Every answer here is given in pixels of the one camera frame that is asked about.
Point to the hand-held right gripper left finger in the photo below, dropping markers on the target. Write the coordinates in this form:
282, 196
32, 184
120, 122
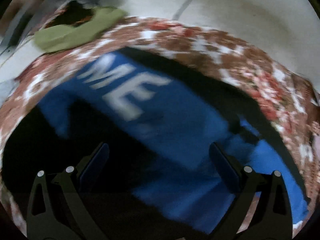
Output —
93, 166

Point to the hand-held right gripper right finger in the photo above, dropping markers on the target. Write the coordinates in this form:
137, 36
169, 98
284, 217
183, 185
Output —
226, 167

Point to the blue and black jersey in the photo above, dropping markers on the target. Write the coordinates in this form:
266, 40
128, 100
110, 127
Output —
160, 130

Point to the floral brown blanket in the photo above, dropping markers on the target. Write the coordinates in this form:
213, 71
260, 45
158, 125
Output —
225, 52

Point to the olive green cloth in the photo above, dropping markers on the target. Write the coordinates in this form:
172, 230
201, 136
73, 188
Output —
75, 33

